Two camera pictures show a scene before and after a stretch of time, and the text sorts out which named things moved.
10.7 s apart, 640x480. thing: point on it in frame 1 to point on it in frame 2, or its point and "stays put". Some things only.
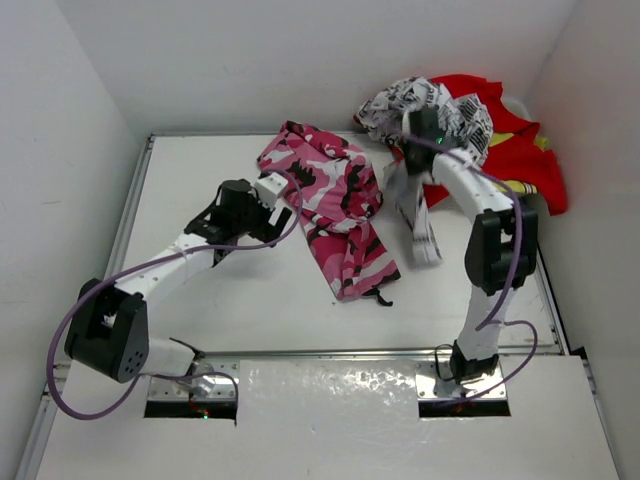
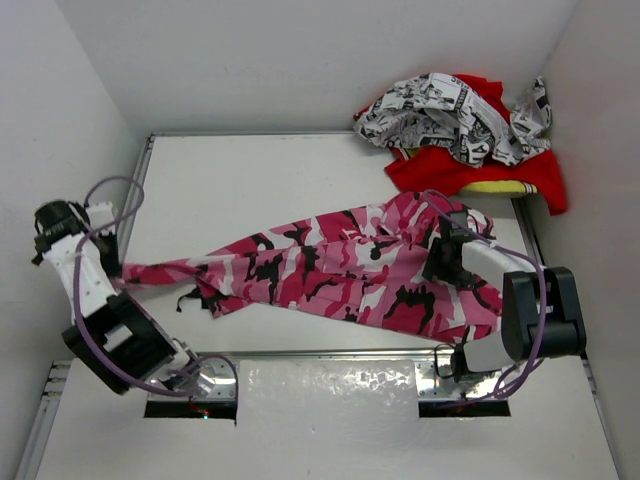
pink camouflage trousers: x=335 y=192 to x=367 y=265
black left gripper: x=266 y=231 to x=111 y=266
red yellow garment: x=519 y=158 stays put
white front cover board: x=329 y=420 stays put
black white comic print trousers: x=469 y=127 to x=438 y=110
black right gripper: x=415 y=166 to x=463 y=279
